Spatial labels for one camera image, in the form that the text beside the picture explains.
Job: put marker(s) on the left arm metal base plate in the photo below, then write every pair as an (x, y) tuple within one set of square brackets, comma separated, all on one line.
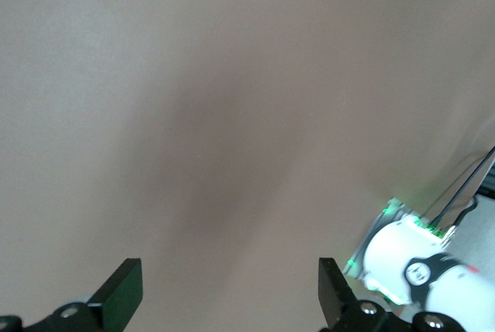
[(381, 220)]

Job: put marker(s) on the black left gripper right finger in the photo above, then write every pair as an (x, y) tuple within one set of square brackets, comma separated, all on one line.
[(336, 301)]

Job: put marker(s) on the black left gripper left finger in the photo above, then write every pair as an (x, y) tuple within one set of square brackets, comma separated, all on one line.
[(116, 297)]

